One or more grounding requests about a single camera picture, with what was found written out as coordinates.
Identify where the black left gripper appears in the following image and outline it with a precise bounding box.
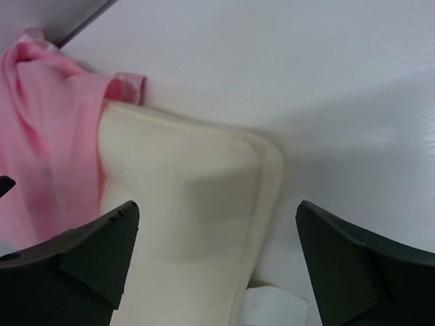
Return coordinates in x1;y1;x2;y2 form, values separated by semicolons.
0;175;16;197

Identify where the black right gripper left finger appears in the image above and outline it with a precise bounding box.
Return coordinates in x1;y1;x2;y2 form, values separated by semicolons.
1;201;140;325

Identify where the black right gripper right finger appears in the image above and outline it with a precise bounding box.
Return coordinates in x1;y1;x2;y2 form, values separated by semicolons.
296;201;434;325

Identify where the pink pillowcase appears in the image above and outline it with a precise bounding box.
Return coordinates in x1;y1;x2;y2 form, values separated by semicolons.
1;29;145;255

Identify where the cream pillow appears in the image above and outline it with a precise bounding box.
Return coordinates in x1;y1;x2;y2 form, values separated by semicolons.
97;101;310;326

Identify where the aluminium table edge rail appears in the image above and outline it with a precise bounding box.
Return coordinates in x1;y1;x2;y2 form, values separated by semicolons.
52;0;117;48

